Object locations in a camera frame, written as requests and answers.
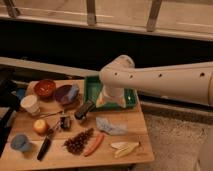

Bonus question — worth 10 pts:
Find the dark brown box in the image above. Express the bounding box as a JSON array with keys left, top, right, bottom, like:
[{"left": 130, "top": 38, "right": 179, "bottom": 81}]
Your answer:
[{"left": 74, "top": 100, "right": 95, "bottom": 120}]

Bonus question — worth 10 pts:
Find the black stand at left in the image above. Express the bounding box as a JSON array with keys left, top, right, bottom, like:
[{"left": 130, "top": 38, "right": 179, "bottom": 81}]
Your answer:
[{"left": 0, "top": 68, "right": 20, "bottom": 157}]

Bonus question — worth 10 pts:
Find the red bowl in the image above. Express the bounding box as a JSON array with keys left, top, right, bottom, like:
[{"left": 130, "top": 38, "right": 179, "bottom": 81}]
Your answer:
[{"left": 34, "top": 79, "right": 56, "bottom": 99}]

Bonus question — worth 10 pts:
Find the purple bowl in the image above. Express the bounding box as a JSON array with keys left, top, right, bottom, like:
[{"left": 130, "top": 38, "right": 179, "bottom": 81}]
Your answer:
[{"left": 54, "top": 84, "right": 74, "bottom": 105}]

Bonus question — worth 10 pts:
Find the red yellow apple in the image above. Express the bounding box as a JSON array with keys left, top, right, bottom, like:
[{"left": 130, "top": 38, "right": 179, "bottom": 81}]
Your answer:
[{"left": 33, "top": 119, "right": 49, "bottom": 135}]

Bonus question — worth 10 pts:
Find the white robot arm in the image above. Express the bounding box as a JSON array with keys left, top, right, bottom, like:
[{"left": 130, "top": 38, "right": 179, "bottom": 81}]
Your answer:
[{"left": 96, "top": 55, "right": 213, "bottom": 108}]

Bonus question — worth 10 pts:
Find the green plastic tray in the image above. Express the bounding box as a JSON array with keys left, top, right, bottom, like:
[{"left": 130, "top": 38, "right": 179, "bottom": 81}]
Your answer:
[{"left": 83, "top": 76, "right": 137, "bottom": 111}]

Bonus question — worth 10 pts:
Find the blue sponge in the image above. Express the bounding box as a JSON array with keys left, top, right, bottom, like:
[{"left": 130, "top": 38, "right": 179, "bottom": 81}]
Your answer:
[{"left": 65, "top": 84, "right": 79, "bottom": 103}]

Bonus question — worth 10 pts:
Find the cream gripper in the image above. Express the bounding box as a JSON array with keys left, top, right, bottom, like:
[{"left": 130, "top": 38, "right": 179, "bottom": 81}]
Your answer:
[{"left": 96, "top": 91, "right": 126, "bottom": 108}]

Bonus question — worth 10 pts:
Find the white paper cup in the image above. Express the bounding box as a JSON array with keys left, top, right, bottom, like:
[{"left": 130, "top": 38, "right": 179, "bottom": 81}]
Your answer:
[{"left": 20, "top": 95, "right": 40, "bottom": 116}]

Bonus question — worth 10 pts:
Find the bunch of dark grapes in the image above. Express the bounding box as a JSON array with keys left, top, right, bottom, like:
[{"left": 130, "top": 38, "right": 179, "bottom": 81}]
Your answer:
[{"left": 64, "top": 128, "right": 94, "bottom": 155}]

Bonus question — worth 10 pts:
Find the blue plastic cup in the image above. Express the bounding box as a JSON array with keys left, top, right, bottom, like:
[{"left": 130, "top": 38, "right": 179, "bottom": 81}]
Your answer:
[{"left": 10, "top": 134, "right": 31, "bottom": 152}]

